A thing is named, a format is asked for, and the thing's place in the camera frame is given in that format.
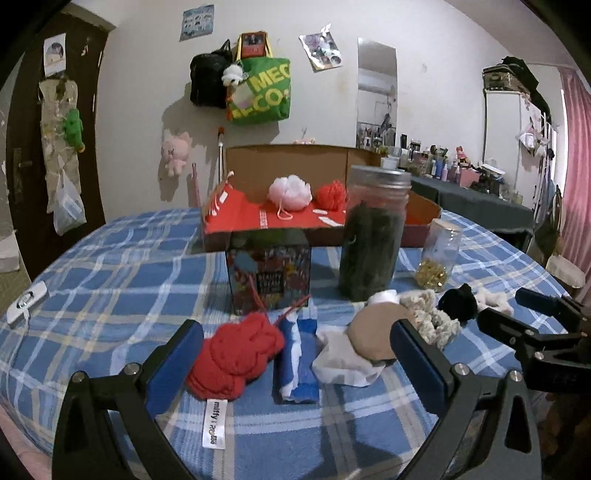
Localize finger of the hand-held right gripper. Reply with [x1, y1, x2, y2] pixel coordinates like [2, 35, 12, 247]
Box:
[515, 287, 591, 334]
[477, 307, 591, 394]

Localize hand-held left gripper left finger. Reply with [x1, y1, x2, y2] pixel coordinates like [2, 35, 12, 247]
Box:
[53, 318, 206, 480]

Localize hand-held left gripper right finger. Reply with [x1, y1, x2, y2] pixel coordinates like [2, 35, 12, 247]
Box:
[390, 318, 542, 480]

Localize cream knitted scrunchie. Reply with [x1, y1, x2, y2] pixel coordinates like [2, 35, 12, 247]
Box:
[399, 291, 462, 349]

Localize tan round powder puff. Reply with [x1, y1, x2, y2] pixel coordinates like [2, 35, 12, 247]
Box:
[346, 304, 419, 363]

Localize red knitted cloth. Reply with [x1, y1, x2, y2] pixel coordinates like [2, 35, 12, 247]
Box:
[186, 295, 311, 448]

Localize black scrunchie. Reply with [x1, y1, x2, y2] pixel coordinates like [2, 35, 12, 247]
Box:
[438, 284, 478, 324]

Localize white cloth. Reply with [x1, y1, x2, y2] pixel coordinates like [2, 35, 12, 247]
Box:
[313, 325, 386, 386]

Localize blue and white towel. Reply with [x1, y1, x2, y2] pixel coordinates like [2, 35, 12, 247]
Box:
[273, 298, 321, 404]

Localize cardboard box red lining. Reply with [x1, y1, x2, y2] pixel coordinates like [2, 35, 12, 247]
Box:
[198, 144, 441, 252]

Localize beige cushion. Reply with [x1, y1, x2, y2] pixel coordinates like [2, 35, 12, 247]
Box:
[547, 256, 585, 289]

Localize small glass jar gold pins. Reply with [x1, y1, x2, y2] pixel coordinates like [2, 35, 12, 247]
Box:
[414, 218, 464, 291]

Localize colourful printed tin box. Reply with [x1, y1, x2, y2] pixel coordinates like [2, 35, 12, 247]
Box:
[225, 228, 313, 315]

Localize large glass jar dark contents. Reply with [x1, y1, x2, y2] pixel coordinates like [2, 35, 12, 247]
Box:
[338, 165, 413, 301]

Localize pink curtain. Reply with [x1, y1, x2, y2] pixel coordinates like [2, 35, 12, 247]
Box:
[556, 67, 591, 278]

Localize white small device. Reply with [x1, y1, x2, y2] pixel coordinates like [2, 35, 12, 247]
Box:
[7, 282, 48, 324]

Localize row of cosmetic bottles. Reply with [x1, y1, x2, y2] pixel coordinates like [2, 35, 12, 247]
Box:
[360, 134, 522, 204]

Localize white wardrobe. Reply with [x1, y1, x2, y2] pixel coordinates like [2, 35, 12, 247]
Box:
[482, 88, 561, 204]

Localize white plastic bag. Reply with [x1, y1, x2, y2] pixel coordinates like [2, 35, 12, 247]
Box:
[53, 171, 88, 236]

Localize red bath pouf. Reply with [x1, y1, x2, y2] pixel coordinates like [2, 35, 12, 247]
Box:
[314, 180, 348, 212]

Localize white bath pouf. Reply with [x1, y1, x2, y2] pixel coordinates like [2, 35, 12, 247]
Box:
[269, 176, 313, 220]

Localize pink plush toy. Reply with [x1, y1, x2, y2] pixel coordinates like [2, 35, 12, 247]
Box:
[160, 130, 193, 177]

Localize dark suitcase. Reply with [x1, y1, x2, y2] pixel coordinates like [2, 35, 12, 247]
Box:
[482, 55, 552, 112]

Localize dark wooden door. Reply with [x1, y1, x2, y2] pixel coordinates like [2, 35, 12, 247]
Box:
[4, 18, 116, 273]

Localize green plush toy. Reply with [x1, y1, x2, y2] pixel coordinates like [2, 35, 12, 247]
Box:
[62, 108, 86, 153]

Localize beige hanging organizer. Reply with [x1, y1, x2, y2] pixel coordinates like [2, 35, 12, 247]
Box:
[38, 76, 84, 213]

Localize green tote bag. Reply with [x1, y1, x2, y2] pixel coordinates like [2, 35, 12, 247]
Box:
[226, 32, 293, 125]

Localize black bag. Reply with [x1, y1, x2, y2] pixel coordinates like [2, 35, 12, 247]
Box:
[189, 39, 234, 109]

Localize white plush dog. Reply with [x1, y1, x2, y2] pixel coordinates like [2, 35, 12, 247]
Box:
[221, 62, 245, 88]

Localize door picture sticker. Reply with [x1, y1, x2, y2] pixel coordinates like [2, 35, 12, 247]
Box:
[43, 33, 66, 77]

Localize wall mirror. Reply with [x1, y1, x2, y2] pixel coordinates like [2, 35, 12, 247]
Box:
[355, 38, 398, 151]

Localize photo wall poster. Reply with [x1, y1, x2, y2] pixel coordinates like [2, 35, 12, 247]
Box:
[298, 30, 344, 73]

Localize blue wall poster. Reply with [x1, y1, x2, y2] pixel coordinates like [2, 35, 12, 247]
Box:
[179, 4, 215, 42]

